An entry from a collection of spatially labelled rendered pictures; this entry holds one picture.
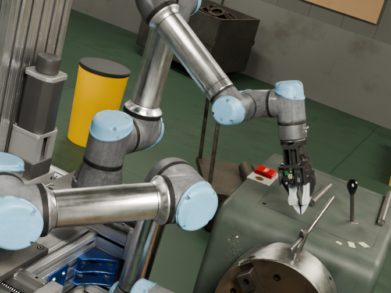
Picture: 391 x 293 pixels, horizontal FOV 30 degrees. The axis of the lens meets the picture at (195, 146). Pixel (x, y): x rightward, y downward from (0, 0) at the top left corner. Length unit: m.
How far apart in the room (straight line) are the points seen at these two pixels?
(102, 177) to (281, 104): 0.55
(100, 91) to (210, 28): 2.79
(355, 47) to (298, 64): 0.71
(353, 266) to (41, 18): 1.04
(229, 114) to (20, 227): 0.60
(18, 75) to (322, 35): 6.94
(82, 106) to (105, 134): 3.39
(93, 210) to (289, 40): 7.26
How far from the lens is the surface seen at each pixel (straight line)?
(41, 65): 1.84
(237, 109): 1.81
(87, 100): 5.39
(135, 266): 1.92
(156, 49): 2.09
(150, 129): 2.16
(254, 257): 1.92
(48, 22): 1.90
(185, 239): 4.57
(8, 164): 1.64
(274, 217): 2.08
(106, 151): 2.06
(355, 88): 8.60
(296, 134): 1.91
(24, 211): 1.52
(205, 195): 1.67
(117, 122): 2.05
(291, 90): 1.89
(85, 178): 2.10
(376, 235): 2.21
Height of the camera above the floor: 2.08
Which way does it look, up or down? 20 degrees down
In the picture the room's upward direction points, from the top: 16 degrees clockwise
